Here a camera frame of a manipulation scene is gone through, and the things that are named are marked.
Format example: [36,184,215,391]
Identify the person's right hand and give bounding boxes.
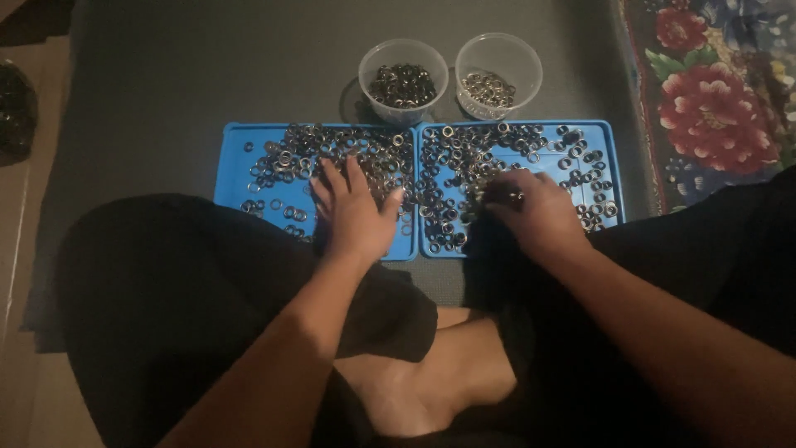
[483,169,593,267]

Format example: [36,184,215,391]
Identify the person's left hand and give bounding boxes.
[310,156,405,266]

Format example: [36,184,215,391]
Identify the pile of metal eyelet rings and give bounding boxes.
[240,123,416,245]
[419,123,620,253]

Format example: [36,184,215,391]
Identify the blue plastic tray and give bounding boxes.
[213,122,420,262]
[415,119,626,258]

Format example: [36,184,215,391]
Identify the heap of silver eyelets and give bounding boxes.
[461,72,517,109]

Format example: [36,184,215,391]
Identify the clear plastic cup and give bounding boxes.
[358,39,450,127]
[454,32,544,122]

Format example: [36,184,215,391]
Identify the heap of dark eyelets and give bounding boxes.
[368,63,437,109]

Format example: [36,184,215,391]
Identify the floral patterned rug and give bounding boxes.
[616,0,796,215]

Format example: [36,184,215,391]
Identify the dark grey floor mat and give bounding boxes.
[22,0,660,355]

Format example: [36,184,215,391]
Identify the person's legs in black shorts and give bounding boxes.
[56,165,796,448]

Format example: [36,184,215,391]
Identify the black plastic bag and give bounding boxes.
[0,59,39,168]

